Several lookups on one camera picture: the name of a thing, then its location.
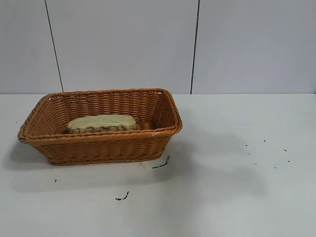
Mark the long striped bread loaf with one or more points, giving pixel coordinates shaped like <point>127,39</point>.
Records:
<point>101,123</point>

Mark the brown wicker basket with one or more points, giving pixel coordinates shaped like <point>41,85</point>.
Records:
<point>98,138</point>

